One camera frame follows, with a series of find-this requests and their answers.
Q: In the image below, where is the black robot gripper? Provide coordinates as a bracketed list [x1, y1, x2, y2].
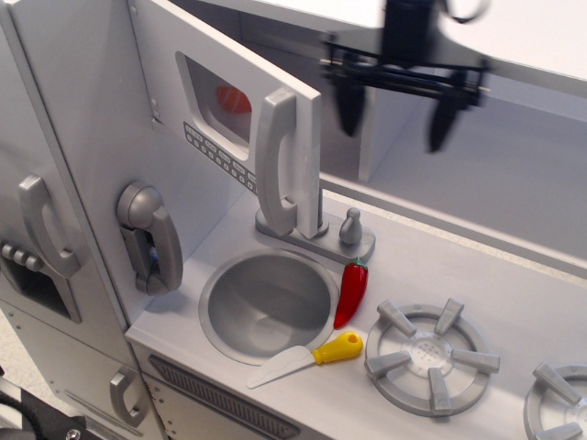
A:
[322, 1, 490, 153]

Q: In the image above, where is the white toy microwave door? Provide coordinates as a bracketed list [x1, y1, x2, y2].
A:
[129, 1, 321, 238]

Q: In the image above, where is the orange toy food in microwave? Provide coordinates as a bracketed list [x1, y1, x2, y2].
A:
[216, 85, 252, 115]

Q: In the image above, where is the grey toy faucet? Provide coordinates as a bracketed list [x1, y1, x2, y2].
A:
[255, 207, 376, 264]

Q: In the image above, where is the red toy chili pepper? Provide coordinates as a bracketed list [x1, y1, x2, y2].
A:
[334, 258, 369, 329]

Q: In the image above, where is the round grey toy sink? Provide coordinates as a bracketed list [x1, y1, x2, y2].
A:
[198, 249, 339, 366]

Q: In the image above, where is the grey toy stove burner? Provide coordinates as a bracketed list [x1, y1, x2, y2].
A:
[364, 298, 501, 418]

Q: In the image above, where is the grey oven vent grille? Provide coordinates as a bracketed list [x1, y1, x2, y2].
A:
[149, 356, 300, 439]

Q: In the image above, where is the grey ice dispenser panel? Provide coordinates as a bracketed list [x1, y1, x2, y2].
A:
[1, 238, 82, 324]

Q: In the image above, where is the yellow handled toy knife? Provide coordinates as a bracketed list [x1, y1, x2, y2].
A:
[246, 332, 363, 390]

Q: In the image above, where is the grey toy wall telephone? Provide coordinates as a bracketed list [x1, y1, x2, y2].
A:
[116, 181, 183, 296]

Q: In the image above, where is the grey fridge door handle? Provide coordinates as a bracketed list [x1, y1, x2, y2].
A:
[17, 174, 80, 280]

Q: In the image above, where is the grey lower door handle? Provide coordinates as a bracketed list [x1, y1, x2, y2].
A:
[109, 367, 147, 428]

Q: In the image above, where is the black cable lower left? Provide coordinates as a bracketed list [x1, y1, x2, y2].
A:
[0, 393, 42, 440]

